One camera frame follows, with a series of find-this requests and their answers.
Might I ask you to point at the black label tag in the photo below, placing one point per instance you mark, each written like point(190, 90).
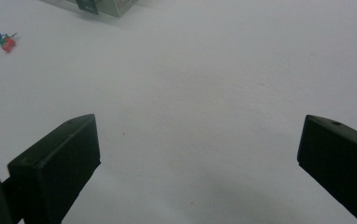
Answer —
point(87, 5)

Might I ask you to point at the red push pin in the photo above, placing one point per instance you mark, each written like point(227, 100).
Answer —
point(9, 45)

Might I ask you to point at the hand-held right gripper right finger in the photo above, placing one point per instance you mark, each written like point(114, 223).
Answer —
point(341, 155)

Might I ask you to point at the green push pin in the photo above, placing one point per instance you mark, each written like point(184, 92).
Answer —
point(6, 38)

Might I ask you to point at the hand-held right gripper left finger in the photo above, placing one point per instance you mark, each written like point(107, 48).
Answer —
point(58, 161)

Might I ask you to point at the clear plastic compartment box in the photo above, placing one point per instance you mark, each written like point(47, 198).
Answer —
point(114, 5)

